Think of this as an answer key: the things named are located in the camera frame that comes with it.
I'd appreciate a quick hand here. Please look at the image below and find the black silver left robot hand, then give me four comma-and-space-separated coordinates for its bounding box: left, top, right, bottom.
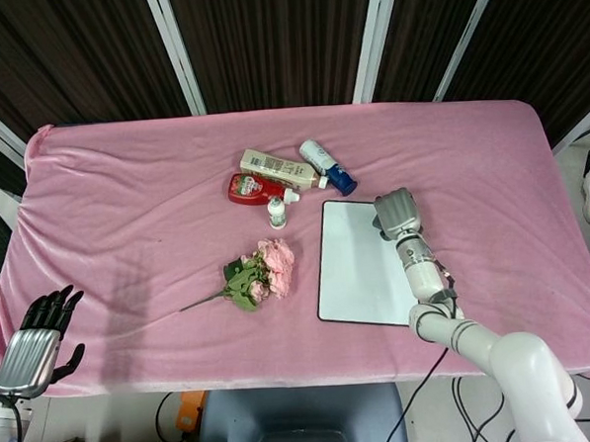
0, 284, 90, 400

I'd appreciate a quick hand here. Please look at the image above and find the pink artificial flower bouquet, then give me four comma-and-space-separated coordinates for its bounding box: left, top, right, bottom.
175, 237, 299, 316

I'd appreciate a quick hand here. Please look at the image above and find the small white yogurt bottle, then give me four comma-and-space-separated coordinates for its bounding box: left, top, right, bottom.
266, 195, 289, 230

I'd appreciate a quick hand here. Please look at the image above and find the white board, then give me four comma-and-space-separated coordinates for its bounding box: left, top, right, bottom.
311, 195, 421, 332

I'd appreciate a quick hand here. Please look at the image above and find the pink velvet tablecloth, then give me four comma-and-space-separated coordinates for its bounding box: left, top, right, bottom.
0, 91, 590, 410

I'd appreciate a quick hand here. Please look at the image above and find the white and blue bottle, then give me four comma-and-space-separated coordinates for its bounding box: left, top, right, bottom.
297, 136, 360, 199

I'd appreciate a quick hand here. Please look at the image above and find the red ketchup bottle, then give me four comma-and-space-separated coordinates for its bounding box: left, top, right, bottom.
225, 169, 302, 209

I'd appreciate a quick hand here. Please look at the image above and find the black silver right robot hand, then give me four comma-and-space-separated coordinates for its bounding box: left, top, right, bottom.
373, 187, 425, 243

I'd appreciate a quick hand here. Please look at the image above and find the beige milk tea bottle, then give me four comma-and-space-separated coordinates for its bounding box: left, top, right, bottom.
238, 144, 331, 196

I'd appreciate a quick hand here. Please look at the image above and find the black cable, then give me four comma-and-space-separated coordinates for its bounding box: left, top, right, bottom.
152, 391, 190, 442
450, 371, 516, 442
379, 346, 455, 442

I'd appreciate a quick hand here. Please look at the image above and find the orange plastic object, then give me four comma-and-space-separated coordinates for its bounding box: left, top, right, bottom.
176, 390, 209, 432

